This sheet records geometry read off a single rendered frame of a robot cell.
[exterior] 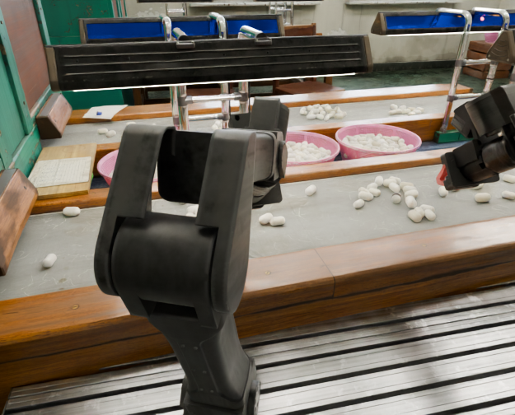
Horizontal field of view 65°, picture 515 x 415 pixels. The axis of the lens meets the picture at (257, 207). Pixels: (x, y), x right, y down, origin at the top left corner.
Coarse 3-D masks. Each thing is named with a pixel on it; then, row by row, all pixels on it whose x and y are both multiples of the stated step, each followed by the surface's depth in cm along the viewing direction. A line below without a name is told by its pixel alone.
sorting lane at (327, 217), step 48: (288, 192) 103; (336, 192) 103; (384, 192) 103; (432, 192) 103; (480, 192) 103; (48, 240) 84; (288, 240) 84; (336, 240) 84; (0, 288) 71; (48, 288) 71
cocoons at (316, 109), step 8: (392, 104) 168; (304, 112) 160; (312, 112) 159; (320, 112) 164; (328, 112) 163; (344, 112) 159; (392, 112) 160; (400, 112) 162; (408, 112) 162; (416, 112) 161; (216, 120) 151; (104, 128) 141; (216, 128) 143; (112, 136) 139
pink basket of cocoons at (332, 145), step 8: (296, 136) 135; (304, 136) 135; (312, 136) 134; (320, 136) 132; (320, 144) 133; (328, 144) 130; (336, 144) 125; (336, 152) 119; (320, 160) 114; (328, 160) 115
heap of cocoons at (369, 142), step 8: (360, 136) 141; (368, 136) 140; (376, 136) 138; (384, 136) 138; (352, 144) 132; (360, 144) 132; (368, 144) 132; (376, 144) 133; (384, 144) 132; (392, 144) 132; (400, 144) 132
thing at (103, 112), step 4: (92, 108) 160; (96, 108) 160; (100, 108) 160; (104, 108) 160; (108, 108) 160; (112, 108) 160; (116, 108) 160; (120, 108) 160; (88, 112) 155; (92, 112) 155; (96, 112) 153; (100, 112) 154; (104, 112) 155; (108, 112) 155; (112, 112) 155; (116, 112) 156; (84, 116) 150; (88, 116) 151; (92, 116) 151; (96, 116) 151; (100, 116) 151; (104, 116) 151; (108, 116) 151; (112, 116) 151
